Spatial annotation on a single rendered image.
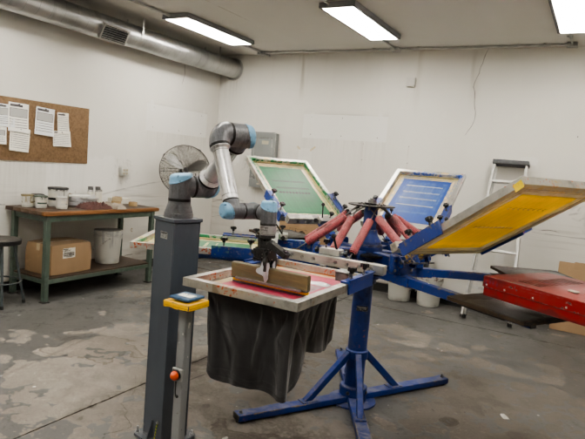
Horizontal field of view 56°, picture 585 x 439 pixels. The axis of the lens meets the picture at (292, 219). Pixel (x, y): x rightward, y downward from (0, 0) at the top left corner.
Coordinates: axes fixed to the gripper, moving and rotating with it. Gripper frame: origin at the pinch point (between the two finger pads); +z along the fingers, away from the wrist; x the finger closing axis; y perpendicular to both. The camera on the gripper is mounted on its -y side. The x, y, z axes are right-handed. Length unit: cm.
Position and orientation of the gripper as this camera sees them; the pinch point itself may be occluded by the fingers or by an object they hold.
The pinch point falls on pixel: (269, 279)
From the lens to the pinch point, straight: 249.0
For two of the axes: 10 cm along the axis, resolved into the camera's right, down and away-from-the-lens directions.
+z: -0.6, 9.9, 0.9
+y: -8.7, -0.9, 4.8
